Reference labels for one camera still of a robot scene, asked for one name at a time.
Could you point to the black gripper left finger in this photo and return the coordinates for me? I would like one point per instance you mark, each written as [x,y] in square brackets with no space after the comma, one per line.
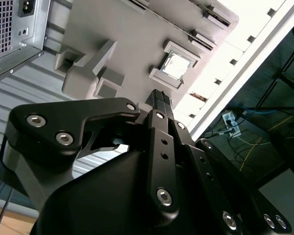
[49,127]

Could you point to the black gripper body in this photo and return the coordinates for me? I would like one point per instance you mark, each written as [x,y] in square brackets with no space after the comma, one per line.
[100,200]

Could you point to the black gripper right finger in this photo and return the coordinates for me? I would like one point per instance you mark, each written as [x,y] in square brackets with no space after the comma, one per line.
[210,171]

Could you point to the silver square CPU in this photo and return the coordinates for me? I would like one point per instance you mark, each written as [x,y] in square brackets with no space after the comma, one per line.
[177,64]

